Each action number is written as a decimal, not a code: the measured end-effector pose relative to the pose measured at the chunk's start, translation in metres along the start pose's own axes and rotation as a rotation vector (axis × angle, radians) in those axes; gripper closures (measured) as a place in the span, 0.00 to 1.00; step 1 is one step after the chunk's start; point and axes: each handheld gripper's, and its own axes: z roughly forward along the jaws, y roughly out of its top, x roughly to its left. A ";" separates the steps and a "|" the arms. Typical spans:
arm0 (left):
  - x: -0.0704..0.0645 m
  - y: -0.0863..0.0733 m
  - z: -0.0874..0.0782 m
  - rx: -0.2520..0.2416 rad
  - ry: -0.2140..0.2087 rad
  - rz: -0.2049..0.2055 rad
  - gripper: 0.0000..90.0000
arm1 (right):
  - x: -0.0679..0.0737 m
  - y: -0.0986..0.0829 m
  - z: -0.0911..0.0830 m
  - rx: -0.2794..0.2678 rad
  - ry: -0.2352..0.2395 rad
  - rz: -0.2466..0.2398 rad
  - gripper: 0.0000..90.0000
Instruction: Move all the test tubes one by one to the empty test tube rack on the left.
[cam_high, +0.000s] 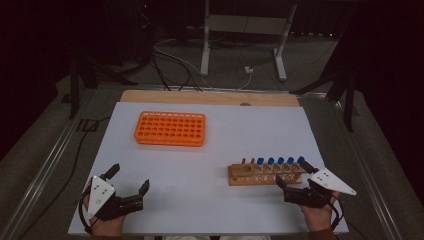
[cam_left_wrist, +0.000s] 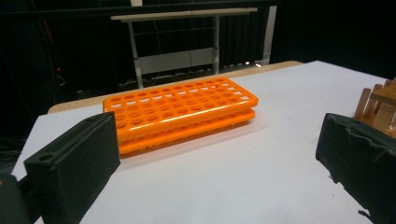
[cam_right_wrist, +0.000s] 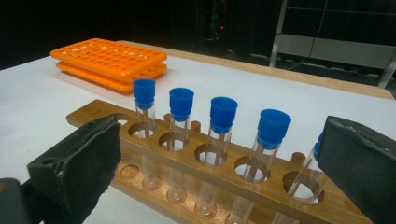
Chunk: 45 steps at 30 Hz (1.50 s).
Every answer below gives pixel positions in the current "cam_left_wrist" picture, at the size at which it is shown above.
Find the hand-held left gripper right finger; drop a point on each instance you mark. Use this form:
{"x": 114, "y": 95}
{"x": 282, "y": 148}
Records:
{"x": 361, "y": 161}

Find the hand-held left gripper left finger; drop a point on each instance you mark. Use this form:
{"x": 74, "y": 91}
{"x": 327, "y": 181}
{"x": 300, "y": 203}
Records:
{"x": 74, "y": 168}

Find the wooden test tube rack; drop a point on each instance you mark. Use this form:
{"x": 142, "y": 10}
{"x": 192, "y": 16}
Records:
{"x": 369, "y": 102}

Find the orange plastic test tube rack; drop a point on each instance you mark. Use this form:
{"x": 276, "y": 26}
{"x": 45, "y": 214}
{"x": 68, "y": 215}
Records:
{"x": 186, "y": 119}

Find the white table sheet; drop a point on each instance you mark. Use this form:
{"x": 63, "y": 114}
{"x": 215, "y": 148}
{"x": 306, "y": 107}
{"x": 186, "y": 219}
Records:
{"x": 233, "y": 161}

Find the white desk frame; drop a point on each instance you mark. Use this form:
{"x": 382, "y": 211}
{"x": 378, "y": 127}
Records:
{"x": 174, "y": 60}

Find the white upright post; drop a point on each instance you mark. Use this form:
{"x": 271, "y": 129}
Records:
{"x": 269, "y": 34}

